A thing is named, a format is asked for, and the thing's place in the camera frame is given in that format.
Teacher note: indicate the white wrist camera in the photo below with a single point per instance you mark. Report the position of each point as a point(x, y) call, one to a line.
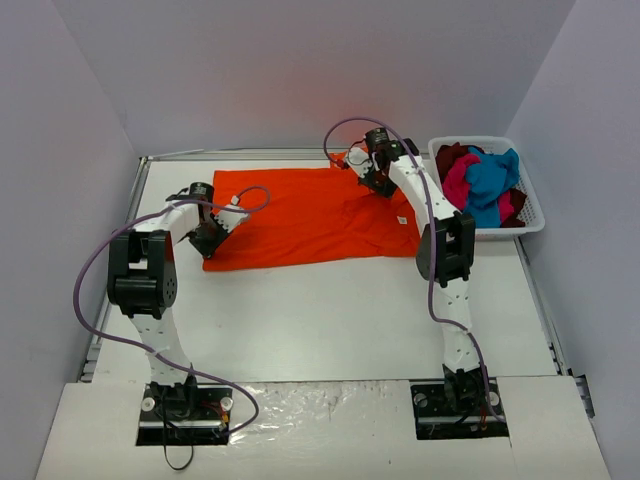
point(359, 161)
point(230, 217)

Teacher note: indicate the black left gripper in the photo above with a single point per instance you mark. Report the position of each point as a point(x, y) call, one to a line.
point(206, 238)

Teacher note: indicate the orange t shirt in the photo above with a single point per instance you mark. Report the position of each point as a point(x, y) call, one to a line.
point(310, 215)

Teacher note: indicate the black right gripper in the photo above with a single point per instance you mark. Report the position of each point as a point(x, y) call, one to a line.
point(377, 180)

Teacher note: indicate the pink t shirt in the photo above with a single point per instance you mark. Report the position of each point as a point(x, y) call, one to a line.
point(456, 189)

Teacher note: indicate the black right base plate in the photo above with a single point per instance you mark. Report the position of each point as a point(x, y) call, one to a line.
point(436, 419)

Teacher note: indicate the dark red t shirt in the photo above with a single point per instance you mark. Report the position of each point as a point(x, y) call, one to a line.
point(447, 155)

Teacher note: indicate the white plastic laundry basket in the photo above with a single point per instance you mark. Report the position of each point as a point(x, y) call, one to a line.
point(531, 214)

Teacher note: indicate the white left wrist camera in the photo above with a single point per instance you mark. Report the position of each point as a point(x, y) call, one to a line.
point(230, 217)

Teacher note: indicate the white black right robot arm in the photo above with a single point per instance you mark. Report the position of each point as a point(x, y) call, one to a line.
point(444, 259)

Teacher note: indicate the blue t shirt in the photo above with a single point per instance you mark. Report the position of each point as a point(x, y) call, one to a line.
point(491, 181)

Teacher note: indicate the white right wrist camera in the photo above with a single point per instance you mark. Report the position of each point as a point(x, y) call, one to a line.
point(359, 161)

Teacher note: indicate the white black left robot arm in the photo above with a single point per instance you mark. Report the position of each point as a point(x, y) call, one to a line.
point(142, 278)

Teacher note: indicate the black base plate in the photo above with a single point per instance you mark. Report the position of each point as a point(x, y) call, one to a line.
point(436, 419)
point(203, 421)

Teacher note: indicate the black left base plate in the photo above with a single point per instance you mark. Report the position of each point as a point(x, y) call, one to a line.
point(203, 421)

